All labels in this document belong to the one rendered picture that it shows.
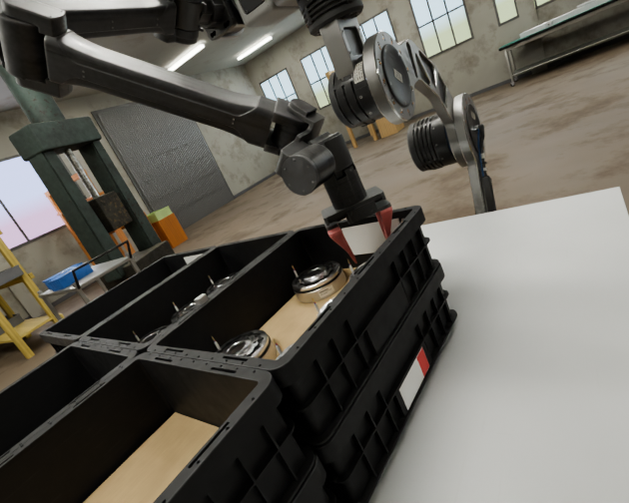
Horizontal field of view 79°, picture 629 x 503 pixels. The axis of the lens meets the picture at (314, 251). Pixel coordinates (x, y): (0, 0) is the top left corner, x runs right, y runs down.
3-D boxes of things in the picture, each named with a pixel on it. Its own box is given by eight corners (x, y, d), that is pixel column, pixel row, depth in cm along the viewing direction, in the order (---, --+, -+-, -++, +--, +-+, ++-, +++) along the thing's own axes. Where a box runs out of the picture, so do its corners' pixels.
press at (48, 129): (198, 269, 498) (68, 44, 411) (142, 310, 430) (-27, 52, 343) (166, 275, 541) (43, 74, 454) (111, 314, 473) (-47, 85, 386)
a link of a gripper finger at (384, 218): (408, 247, 61) (387, 194, 58) (366, 265, 62) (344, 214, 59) (397, 236, 68) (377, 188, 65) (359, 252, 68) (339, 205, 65)
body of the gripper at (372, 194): (388, 202, 59) (370, 157, 57) (327, 230, 60) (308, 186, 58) (379, 195, 65) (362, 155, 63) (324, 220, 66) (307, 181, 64)
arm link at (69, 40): (15, -9, 51) (29, 71, 58) (-12, -1, 47) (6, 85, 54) (319, 98, 60) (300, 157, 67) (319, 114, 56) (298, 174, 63)
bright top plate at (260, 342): (242, 330, 66) (241, 327, 66) (281, 333, 59) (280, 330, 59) (198, 371, 60) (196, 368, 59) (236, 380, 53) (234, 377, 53)
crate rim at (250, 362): (302, 238, 85) (297, 229, 84) (428, 216, 65) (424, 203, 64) (150, 362, 57) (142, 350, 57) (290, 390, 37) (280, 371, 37)
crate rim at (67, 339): (169, 261, 124) (165, 255, 124) (222, 251, 105) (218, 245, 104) (42, 341, 97) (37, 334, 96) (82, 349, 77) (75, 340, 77)
